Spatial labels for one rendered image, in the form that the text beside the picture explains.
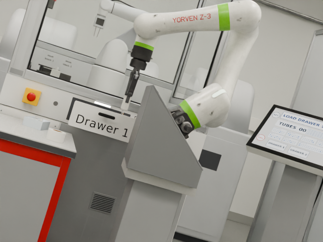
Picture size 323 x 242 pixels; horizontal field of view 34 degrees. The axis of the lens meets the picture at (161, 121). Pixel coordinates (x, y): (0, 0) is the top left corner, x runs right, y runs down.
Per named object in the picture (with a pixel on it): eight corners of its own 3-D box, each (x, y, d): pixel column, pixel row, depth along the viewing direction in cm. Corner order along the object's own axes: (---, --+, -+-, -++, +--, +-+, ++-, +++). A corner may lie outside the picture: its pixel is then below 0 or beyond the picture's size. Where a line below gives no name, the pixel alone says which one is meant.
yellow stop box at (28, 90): (36, 106, 246) (41, 91, 245) (21, 102, 244) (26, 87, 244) (37, 105, 251) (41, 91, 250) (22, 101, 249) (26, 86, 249)
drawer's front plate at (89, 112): (131, 143, 233) (139, 119, 232) (67, 125, 227) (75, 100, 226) (130, 143, 234) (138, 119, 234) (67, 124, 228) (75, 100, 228)
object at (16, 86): (198, 162, 269) (206, 135, 268) (-3, 102, 247) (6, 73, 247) (161, 139, 362) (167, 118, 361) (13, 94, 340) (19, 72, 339)
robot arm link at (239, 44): (221, 135, 235) (261, 30, 246) (221, 125, 219) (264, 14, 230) (194, 125, 237) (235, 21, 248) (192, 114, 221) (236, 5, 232)
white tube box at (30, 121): (40, 130, 226) (43, 122, 226) (21, 124, 226) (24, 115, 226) (48, 129, 238) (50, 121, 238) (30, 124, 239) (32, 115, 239)
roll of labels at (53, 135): (66, 144, 209) (69, 134, 209) (53, 141, 203) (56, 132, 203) (55, 139, 213) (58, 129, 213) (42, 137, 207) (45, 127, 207)
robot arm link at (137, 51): (156, 51, 237) (153, 52, 246) (131, 43, 234) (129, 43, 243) (152, 64, 237) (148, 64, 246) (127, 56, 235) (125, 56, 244)
